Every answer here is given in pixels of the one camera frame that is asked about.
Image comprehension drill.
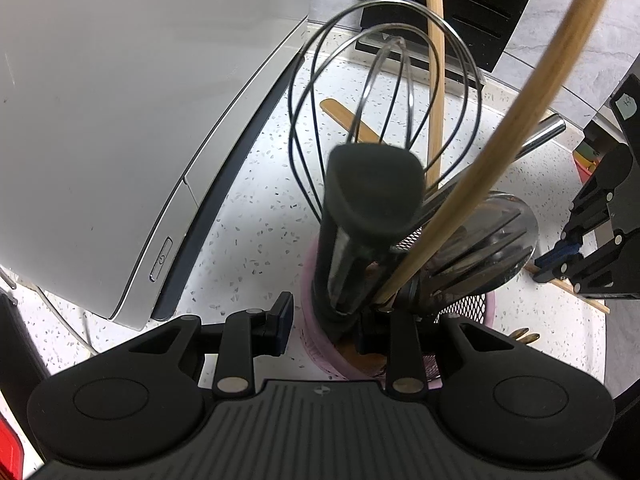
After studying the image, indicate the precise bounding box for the wooden spatula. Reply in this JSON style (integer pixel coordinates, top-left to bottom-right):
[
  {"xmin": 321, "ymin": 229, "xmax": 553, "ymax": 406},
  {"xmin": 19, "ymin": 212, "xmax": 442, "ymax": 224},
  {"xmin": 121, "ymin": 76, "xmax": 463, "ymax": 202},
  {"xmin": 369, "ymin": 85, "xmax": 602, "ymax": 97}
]
[{"xmin": 320, "ymin": 98, "xmax": 382, "ymax": 145}]

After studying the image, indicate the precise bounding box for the metal whisk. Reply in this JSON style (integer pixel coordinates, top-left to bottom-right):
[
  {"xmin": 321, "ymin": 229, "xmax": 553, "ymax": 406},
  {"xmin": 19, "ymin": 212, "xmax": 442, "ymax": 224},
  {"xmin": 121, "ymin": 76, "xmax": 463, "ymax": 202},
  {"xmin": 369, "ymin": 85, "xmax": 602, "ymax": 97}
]
[{"xmin": 288, "ymin": 0, "xmax": 484, "ymax": 261}]

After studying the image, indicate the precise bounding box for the bent metal straw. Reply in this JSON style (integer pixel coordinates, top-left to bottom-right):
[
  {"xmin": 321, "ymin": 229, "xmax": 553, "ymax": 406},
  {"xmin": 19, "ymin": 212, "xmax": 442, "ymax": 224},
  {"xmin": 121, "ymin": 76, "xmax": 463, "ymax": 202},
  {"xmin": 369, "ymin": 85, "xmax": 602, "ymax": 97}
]
[{"xmin": 420, "ymin": 114, "xmax": 567, "ymax": 211}]

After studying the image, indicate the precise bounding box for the black peeler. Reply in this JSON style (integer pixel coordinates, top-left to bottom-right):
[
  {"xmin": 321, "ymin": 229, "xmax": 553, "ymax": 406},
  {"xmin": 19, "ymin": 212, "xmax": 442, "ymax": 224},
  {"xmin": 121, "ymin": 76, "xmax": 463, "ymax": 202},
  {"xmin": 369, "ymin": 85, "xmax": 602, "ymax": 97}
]
[{"xmin": 312, "ymin": 142, "xmax": 427, "ymax": 342}]

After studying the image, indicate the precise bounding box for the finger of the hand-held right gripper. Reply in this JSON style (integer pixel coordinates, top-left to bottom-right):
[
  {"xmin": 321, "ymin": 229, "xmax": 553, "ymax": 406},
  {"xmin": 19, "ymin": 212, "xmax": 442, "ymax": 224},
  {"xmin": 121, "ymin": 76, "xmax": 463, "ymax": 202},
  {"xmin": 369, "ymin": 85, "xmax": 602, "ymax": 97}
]
[
  {"xmin": 533, "ymin": 231, "xmax": 640, "ymax": 300},
  {"xmin": 561, "ymin": 142, "xmax": 640, "ymax": 242}
]

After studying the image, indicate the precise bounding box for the white countertop appliance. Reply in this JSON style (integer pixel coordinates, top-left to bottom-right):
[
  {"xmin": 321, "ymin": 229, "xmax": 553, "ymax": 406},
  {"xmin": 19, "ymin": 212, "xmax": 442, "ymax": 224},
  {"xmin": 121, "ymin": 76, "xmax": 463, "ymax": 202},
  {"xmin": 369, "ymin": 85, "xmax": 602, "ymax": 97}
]
[{"xmin": 0, "ymin": 0, "xmax": 314, "ymax": 334}]

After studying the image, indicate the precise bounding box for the red flat object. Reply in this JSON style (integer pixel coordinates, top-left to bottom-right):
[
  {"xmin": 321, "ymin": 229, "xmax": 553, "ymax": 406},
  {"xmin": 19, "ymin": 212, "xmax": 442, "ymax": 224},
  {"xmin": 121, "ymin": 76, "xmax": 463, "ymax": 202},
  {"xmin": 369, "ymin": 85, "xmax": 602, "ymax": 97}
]
[{"xmin": 0, "ymin": 407, "xmax": 24, "ymax": 480}]

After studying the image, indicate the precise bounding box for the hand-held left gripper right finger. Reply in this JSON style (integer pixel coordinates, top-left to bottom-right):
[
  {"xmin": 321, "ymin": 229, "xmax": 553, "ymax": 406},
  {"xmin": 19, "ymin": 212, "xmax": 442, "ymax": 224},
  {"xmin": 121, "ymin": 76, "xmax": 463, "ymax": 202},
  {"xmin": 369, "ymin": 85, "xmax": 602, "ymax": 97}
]
[{"xmin": 357, "ymin": 307, "xmax": 533, "ymax": 397}]

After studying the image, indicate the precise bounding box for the pink mesh utensil cup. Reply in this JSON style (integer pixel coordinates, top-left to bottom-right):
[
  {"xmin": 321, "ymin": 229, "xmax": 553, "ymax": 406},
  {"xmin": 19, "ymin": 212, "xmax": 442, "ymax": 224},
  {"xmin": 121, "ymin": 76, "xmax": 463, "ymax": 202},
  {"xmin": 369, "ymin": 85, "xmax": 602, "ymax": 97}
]
[{"xmin": 300, "ymin": 230, "xmax": 497, "ymax": 392}]

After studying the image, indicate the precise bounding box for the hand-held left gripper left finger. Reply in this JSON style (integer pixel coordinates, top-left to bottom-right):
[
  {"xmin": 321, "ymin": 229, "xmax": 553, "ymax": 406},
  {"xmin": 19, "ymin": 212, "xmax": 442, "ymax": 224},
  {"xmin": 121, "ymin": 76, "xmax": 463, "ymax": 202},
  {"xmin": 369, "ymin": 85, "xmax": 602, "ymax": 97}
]
[{"xmin": 117, "ymin": 292, "xmax": 295, "ymax": 397}]

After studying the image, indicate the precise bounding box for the gold leaf-handled spoon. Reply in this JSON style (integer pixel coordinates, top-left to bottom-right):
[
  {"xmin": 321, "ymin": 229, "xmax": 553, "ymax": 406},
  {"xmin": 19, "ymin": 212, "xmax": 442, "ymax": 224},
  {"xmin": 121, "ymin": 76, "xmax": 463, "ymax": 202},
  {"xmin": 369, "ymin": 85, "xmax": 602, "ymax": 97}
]
[{"xmin": 507, "ymin": 327, "xmax": 542, "ymax": 347}]

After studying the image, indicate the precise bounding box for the thin grey cable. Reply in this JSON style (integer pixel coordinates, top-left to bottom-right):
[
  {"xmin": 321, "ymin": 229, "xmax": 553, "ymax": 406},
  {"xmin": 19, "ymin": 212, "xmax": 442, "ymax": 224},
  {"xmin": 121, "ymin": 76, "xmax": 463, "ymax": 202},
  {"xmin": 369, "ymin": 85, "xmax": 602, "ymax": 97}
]
[{"xmin": 0, "ymin": 270, "xmax": 97, "ymax": 357}]

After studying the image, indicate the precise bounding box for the large metal spoon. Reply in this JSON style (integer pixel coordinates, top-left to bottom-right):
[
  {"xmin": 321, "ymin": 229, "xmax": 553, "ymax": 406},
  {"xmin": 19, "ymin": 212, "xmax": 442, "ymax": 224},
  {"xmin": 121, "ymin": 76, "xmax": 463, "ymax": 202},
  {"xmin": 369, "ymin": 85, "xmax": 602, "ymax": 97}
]
[{"xmin": 425, "ymin": 191, "xmax": 540, "ymax": 294}]

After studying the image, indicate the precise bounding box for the black knife block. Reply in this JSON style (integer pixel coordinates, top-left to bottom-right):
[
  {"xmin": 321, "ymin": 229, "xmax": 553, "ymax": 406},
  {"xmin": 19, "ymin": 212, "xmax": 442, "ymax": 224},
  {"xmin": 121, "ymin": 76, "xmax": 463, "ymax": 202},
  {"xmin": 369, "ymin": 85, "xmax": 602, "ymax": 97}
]
[{"xmin": 355, "ymin": 0, "xmax": 549, "ymax": 86}]

